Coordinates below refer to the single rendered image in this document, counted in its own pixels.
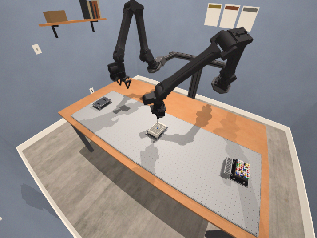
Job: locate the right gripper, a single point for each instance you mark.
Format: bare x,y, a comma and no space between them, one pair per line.
124,80

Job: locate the cream grid rack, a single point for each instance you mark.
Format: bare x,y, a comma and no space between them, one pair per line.
153,130

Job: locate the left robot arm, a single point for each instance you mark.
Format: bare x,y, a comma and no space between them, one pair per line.
232,51

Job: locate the black vial rack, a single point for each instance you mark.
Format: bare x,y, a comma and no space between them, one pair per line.
236,176

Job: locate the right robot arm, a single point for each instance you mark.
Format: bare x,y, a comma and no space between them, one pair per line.
131,7

